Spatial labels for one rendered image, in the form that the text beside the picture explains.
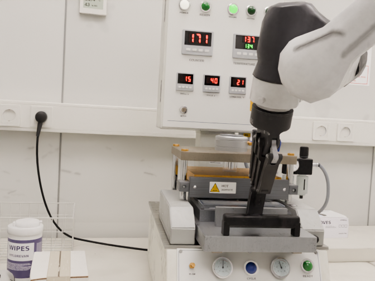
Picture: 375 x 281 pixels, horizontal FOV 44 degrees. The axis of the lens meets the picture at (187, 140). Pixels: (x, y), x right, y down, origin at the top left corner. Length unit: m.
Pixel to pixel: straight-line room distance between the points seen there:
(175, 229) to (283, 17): 0.45
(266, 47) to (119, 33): 0.93
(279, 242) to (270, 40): 0.38
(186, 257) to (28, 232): 0.45
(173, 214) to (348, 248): 0.78
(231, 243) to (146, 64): 0.92
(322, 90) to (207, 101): 0.60
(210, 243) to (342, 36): 0.43
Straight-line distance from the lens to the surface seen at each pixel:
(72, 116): 1.58
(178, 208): 0.97
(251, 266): 0.96
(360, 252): 1.62
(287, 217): 0.90
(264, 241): 0.90
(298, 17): 0.78
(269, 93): 0.80
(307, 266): 1.00
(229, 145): 1.09
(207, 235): 0.87
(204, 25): 1.26
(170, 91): 1.23
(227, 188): 1.03
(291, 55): 0.69
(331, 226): 1.69
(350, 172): 1.93
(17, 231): 1.23
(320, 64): 0.67
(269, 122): 0.82
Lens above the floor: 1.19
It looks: 3 degrees down
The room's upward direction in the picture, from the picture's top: 3 degrees clockwise
